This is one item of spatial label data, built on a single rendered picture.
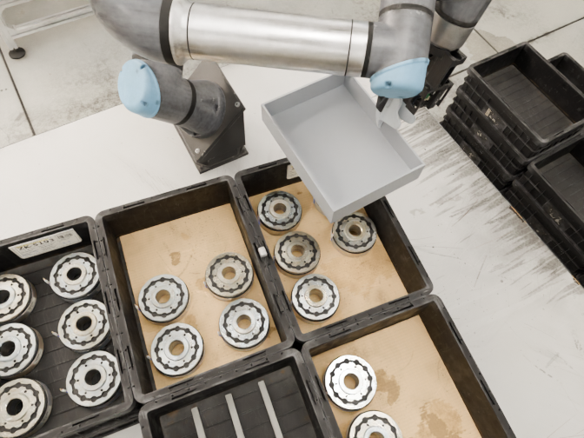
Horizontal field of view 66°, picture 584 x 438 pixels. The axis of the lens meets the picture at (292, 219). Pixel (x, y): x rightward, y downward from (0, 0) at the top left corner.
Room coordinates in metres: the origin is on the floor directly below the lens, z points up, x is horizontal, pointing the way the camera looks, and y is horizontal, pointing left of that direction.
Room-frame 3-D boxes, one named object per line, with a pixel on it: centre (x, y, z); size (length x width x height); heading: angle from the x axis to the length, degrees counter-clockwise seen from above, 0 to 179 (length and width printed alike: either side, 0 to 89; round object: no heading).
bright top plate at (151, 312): (0.26, 0.24, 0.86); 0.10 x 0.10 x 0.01
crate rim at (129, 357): (0.29, 0.19, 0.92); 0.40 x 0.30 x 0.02; 27
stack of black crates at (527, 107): (1.25, -0.81, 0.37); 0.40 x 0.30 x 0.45; 36
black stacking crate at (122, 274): (0.29, 0.19, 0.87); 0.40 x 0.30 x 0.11; 27
